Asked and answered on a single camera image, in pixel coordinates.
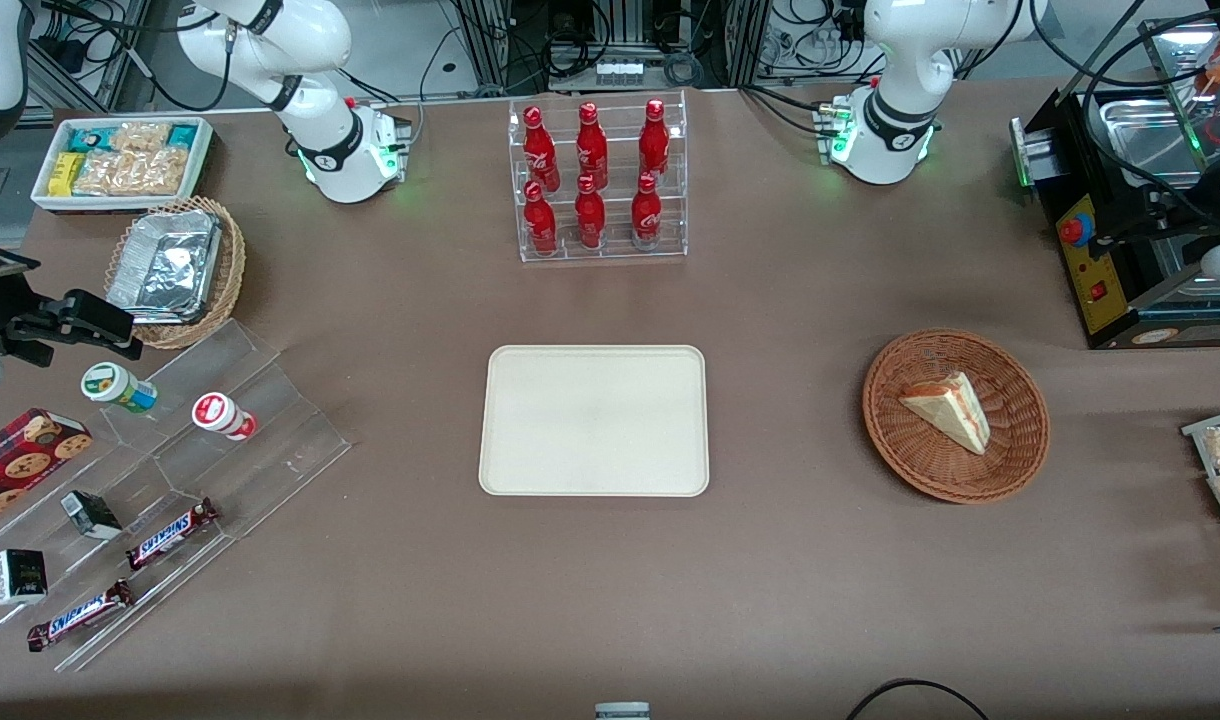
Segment triangular sandwich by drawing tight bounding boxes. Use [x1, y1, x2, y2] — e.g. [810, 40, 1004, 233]
[898, 371, 992, 456]

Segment wicker basket with foil trays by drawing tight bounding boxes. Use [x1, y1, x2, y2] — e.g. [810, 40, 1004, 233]
[103, 196, 247, 350]

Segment beige rectangular tray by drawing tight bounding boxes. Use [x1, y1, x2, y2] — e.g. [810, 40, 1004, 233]
[478, 345, 710, 498]

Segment round brown wicker basket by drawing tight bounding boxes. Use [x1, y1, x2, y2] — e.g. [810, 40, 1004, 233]
[862, 329, 1051, 504]

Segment grey metal snack tray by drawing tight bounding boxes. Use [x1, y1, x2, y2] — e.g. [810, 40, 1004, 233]
[1181, 405, 1220, 578]

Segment green lid yogurt cup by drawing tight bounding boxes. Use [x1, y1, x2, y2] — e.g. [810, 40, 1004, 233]
[80, 362, 159, 415]

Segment stack of foil trays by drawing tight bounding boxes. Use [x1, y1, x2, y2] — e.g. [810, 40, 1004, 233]
[106, 209, 223, 324]

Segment yellow snack pack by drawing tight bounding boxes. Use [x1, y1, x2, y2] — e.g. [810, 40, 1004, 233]
[48, 151, 87, 197]

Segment clear bag of crackers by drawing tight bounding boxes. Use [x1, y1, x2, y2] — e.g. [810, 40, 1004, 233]
[73, 148, 189, 197]
[109, 121, 173, 157]

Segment red lid yogurt cup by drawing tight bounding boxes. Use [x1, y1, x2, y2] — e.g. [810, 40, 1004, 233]
[191, 392, 258, 442]

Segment red tartan cookie box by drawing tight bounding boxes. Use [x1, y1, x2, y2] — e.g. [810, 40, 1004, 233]
[0, 407, 94, 534]

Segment small black box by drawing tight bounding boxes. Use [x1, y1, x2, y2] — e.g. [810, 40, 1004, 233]
[0, 549, 49, 607]
[60, 490, 123, 542]

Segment white rectangular snack bin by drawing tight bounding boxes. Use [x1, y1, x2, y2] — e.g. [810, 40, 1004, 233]
[30, 116, 215, 214]

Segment clear acrylic stepped display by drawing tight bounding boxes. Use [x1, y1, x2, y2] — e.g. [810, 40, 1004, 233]
[0, 318, 354, 674]

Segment Snickers chocolate bar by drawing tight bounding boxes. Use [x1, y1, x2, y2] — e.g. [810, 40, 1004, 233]
[125, 497, 220, 572]
[26, 579, 136, 653]

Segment red cola bottle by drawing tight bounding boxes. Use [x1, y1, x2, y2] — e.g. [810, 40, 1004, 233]
[631, 172, 663, 251]
[523, 106, 561, 189]
[574, 175, 607, 251]
[523, 180, 559, 256]
[576, 102, 609, 187]
[638, 98, 671, 181]

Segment clear acrylic bottle rack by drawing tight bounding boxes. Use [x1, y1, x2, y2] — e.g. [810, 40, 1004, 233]
[508, 90, 689, 264]

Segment black heating machine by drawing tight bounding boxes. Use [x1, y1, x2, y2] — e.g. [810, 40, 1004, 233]
[1008, 18, 1220, 351]

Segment black cable loop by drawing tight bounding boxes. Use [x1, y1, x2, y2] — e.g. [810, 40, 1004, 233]
[846, 678, 989, 720]

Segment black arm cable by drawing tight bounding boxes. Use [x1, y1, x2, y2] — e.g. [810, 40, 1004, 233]
[1030, 0, 1220, 206]

